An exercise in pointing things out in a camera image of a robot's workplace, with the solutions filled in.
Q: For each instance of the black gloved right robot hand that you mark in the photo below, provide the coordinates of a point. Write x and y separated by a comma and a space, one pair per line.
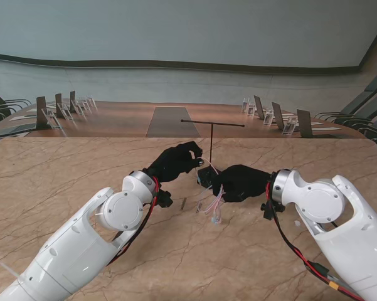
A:
241, 185

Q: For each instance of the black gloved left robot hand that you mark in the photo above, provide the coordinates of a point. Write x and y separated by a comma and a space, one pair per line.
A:
175, 163

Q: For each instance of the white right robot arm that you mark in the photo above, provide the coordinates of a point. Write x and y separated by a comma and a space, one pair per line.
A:
332, 219

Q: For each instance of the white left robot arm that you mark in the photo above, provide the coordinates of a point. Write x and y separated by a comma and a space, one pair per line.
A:
75, 241

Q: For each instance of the black T rack marble base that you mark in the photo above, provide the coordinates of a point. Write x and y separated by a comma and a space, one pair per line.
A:
207, 175

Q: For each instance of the grey table runner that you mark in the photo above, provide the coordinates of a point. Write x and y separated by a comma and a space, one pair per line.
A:
172, 122

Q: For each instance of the small grey tape strip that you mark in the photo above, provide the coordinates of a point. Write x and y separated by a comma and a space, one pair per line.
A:
183, 203

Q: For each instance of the brown wooden conference table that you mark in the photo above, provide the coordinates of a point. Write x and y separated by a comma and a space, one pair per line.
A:
119, 119

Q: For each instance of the clear acrylic name holder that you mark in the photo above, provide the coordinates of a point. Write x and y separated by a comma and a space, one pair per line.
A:
51, 120
245, 105
290, 126
65, 112
268, 118
79, 108
251, 108
89, 103

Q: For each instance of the dark upright desk screen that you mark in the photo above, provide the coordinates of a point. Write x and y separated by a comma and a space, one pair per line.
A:
58, 105
258, 106
72, 102
41, 113
304, 123
277, 116

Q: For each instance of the white zip tie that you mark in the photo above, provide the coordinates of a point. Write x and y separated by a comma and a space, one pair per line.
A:
10, 270

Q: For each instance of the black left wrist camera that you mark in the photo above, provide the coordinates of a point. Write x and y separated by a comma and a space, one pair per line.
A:
164, 199

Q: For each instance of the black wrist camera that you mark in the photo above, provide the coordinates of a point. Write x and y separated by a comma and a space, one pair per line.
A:
164, 199
271, 210

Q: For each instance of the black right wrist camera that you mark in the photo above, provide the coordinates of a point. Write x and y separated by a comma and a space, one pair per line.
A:
271, 210

